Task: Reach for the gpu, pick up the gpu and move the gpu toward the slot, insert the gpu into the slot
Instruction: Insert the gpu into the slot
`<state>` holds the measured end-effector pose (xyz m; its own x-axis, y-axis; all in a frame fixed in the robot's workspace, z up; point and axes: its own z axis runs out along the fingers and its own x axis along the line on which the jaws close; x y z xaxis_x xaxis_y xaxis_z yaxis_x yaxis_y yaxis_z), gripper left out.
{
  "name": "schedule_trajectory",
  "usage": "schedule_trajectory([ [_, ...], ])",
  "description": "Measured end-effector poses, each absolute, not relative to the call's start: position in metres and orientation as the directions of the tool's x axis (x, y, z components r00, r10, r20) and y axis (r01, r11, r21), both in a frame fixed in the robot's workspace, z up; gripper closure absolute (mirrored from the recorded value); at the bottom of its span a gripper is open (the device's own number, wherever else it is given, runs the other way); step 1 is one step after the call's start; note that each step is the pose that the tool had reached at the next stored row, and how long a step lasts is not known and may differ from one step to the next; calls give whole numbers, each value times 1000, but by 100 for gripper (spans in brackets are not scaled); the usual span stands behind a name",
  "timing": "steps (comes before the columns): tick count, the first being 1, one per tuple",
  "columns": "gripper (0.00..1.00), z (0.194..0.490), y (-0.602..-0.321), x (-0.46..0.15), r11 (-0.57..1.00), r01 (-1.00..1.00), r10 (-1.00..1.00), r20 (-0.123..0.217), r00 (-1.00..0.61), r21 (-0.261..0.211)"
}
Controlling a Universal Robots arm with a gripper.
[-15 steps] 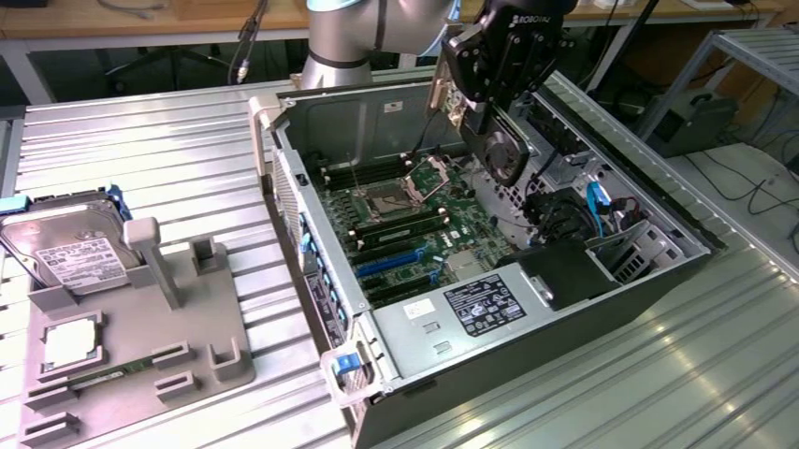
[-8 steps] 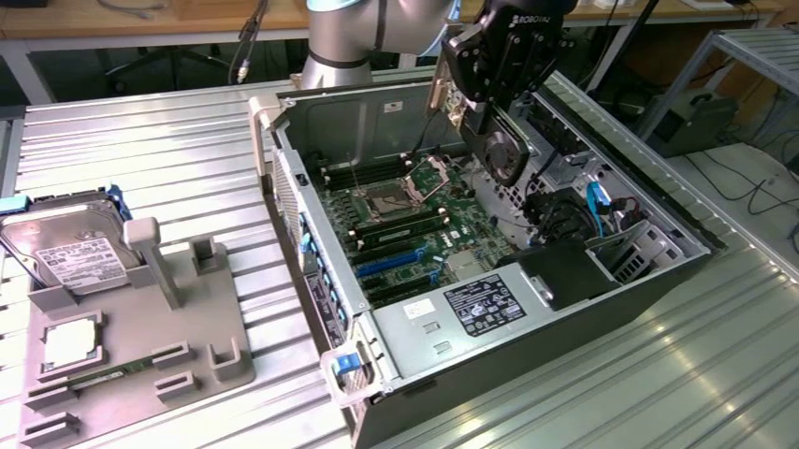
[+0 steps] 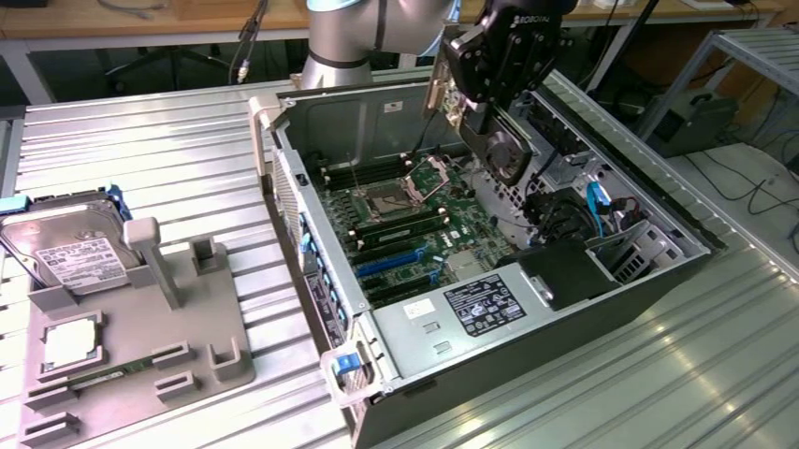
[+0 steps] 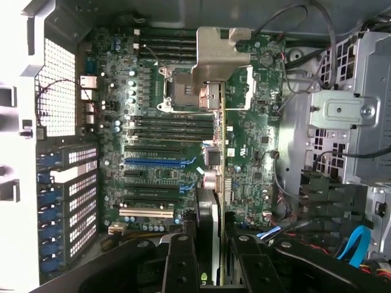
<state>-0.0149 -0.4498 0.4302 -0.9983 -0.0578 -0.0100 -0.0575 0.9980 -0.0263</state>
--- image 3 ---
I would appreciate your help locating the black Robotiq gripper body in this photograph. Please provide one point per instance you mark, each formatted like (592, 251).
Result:
(524, 21)

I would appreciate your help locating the graphics card with fan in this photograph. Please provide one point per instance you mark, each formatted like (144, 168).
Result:
(506, 154)

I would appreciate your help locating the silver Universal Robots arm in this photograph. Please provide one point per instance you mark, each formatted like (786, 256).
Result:
(336, 42)

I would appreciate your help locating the black RAM slot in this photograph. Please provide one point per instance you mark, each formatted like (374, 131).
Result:
(394, 217)
(371, 178)
(364, 169)

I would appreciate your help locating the blue expansion slot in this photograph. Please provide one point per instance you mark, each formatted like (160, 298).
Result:
(390, 262)

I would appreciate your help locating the black expansion slot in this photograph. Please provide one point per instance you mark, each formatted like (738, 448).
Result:
(403, 294)
(399, 283)

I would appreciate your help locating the metal socket cover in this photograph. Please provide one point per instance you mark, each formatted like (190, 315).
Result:
(440, 166)

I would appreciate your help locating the black floor device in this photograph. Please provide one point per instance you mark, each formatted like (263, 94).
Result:
(699, 121)

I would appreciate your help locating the thin metal locking lever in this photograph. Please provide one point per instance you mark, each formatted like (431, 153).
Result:
(356, 178)

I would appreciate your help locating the CPU socket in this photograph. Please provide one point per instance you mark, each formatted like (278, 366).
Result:
(387, 198)

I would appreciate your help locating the grey metal shelf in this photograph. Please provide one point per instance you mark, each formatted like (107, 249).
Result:
(767, 51)

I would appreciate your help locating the RAM stick in motherboard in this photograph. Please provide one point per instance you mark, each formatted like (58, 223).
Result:
(403, 233)

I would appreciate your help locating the silver chipset heatsink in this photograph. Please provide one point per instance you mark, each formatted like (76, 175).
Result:
(468, 264)

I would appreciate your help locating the silver disk bay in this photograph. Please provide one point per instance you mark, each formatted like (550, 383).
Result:
(630, 266)

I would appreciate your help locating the black plastic shroud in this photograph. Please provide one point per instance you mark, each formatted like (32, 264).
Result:
(562, 276)

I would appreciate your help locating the black chair base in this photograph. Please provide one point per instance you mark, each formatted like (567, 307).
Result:
(175, 56)

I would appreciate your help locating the grey power supply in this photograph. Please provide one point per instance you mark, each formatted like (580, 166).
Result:
(424, 337)

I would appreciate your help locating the open black PC case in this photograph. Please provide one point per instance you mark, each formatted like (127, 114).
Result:
(562, 365)

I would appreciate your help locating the wooden desk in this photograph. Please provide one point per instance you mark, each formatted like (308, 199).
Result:
(63, 23)

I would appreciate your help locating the blue case latch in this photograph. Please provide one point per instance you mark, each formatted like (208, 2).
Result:
(347, 365)

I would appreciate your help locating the silver hard disk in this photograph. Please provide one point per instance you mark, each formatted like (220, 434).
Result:
(68, 243)

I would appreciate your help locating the grey parts rack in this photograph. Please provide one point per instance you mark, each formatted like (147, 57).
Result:
(138, 337)

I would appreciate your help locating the silver CPU chip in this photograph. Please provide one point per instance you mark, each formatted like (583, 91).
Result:
(72, 341)

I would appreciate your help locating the green RAM stick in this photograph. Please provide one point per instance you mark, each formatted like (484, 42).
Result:
(106, 374)

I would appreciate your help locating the blue disk bracket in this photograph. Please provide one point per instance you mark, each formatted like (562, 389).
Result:
(119, 201)

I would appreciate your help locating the grey metal frame post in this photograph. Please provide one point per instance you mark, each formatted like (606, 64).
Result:
(10, 149)

